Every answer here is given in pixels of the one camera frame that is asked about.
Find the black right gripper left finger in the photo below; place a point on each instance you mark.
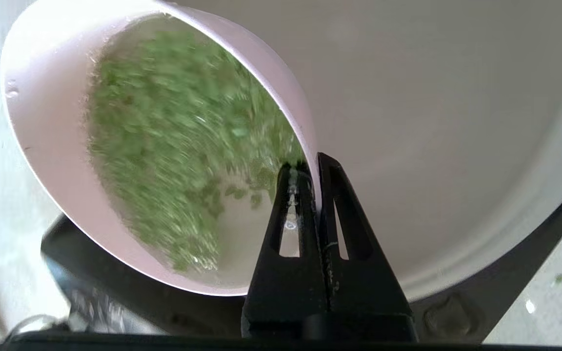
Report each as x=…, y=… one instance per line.
x=286, y=302

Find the black rice cooker base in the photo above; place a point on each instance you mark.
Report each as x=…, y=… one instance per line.
x=115, y=287

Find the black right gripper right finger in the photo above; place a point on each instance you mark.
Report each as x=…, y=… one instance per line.
x=364, y=302

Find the pink bowl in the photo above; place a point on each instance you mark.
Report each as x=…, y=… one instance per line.
x=47, y=97

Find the grey inner cooking pot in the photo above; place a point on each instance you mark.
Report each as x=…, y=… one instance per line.
x=432, y=122

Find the chopped green onions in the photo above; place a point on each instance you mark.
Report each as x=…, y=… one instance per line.
x=173, y=126

